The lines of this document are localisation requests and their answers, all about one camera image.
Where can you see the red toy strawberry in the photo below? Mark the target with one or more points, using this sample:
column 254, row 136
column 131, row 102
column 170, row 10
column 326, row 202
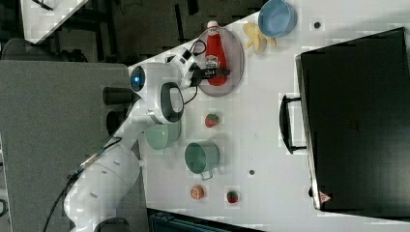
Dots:
column 211, row 120
column 232, row 197

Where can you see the green metal mug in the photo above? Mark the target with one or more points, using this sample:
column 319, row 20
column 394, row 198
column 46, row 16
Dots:
column 202, row 158

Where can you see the dark cylinder cup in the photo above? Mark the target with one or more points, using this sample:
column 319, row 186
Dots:
column 113, row 95

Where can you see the peeled toy banana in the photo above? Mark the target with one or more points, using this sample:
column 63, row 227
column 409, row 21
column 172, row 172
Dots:
column 257, row 40

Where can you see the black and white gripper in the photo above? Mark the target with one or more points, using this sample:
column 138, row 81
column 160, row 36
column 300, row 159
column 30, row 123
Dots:
column 191, row 74

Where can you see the blue bowl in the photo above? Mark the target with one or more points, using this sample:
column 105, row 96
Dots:
column 277, row 19

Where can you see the green perforated colander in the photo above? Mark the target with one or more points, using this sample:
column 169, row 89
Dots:
column 160, row 137

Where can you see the red toy strawberry upper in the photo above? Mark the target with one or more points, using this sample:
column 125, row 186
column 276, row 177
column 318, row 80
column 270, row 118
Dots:
column 211, row 120

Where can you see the toy orange half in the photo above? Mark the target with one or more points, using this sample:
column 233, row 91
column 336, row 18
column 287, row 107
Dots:
column 197, row 192

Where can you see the toaster oven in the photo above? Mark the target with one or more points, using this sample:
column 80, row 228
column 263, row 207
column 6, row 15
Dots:
column 355, row 107

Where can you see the grey round plate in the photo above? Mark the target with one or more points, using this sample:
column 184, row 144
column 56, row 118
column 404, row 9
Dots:
column 234, row 56

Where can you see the red toy strawberry lower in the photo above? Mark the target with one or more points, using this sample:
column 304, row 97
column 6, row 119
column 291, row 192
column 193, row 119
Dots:
column 232, row 197

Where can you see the red ketchup bottle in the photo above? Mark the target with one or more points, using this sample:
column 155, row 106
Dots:
column 214, row 56

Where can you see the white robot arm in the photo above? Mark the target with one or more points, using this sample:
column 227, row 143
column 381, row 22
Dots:
column 100, row 183

